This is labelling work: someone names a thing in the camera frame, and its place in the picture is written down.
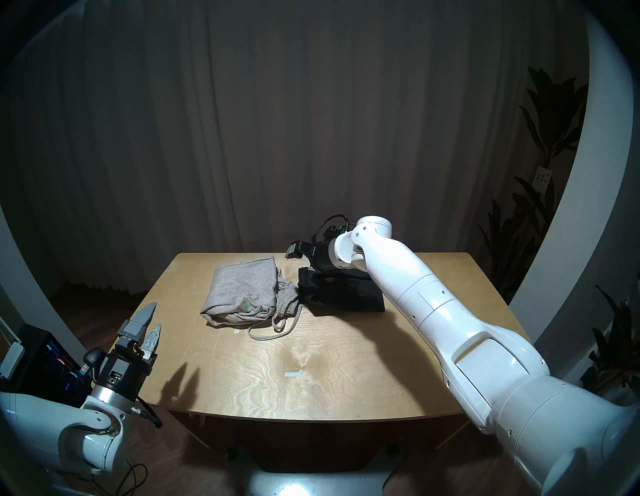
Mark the black computer tower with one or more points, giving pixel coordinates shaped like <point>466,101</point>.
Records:
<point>45,365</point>

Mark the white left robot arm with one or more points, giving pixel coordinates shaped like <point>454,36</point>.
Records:
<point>65,435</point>

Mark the tall dark leafy plant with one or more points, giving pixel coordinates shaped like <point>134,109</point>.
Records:
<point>550,115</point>

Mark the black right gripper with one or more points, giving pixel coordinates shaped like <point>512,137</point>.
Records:
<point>320,255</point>

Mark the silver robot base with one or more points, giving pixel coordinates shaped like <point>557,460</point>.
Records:
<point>310,485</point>

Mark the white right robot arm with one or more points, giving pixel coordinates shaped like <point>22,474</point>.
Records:
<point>475,350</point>

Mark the white plant tag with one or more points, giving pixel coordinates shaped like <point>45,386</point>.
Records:
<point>542,178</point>

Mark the brown pleated curtain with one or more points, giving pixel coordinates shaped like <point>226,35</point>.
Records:
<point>300,125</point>

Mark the small white box device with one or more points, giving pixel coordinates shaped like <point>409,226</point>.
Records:
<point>11,360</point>

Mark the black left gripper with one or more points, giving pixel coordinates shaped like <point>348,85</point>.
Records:
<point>122,370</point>

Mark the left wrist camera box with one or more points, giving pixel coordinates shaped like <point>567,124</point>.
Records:
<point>92,362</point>

